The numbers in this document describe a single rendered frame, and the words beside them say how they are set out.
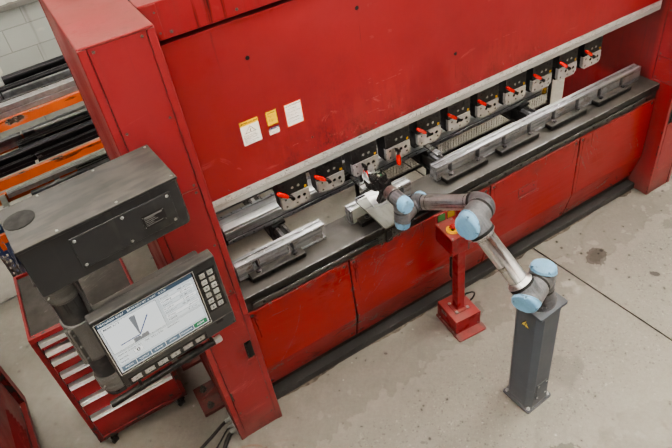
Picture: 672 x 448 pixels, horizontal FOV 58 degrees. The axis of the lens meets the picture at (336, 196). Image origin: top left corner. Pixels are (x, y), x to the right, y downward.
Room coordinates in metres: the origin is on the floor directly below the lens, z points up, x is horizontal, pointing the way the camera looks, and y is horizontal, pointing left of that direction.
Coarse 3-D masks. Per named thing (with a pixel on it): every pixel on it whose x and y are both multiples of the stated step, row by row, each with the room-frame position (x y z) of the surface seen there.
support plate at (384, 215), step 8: (360, 200) 2.42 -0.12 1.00; (368, 200) 2.41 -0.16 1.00; (368, 208) 2.35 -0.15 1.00; (376, 208) 2.34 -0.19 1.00; (384, 208) 2.33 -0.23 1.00; (392, 208) 2.32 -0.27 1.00; (376, 216) 2.27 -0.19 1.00; (384, 216) 2.27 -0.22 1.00; (392, 216) 2.26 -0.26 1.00; (384, 224) 2.21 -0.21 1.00; (392, 224) 2.20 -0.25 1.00
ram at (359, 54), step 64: (320, 0) 2.37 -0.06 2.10; (384, 0) 2.50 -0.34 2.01; (448, 0) 2.65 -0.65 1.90; (512, 0) 2.83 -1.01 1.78; (576, 0) 3.03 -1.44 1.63; (640, 0) 3.27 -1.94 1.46; (192, 64) 2.12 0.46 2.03; (256, 64) 2.23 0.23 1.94; (320, 64) 2.35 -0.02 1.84; (384, 64) 2.49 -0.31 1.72; (448, 64) 2.65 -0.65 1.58; (512, 64) 2.84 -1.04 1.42; (192, 128) 2.09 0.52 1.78; (320, 128) 2.33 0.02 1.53; (256, 192) 2.17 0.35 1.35
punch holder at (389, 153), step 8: (400, 128) 2.52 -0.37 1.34; (408, 128) 2.54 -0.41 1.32; (384, 136) 2.47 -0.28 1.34; (392, 136) 2.49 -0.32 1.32; (400, 136) 2.51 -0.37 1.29; (408, 136) 2.54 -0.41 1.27; (384, 144) 2.48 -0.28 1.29; (392, 144) 2.49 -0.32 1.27; (400, 144) 2.51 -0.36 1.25; (408, 144) 2.53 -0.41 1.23; (384, 152) 2.48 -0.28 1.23; (392, 152) 2.49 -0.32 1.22; (400, 152) 2.51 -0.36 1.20
